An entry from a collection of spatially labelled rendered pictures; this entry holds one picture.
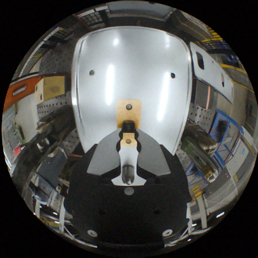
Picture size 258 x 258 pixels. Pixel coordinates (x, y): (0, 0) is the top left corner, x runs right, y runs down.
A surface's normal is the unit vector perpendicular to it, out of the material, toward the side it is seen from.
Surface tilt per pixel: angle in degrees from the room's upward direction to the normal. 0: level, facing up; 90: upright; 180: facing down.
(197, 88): 0
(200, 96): 0
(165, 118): 0
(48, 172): 90
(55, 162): 90
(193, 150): 78
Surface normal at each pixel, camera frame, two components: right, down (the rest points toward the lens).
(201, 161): -0.97, 0.08
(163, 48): 0.02, 0.47
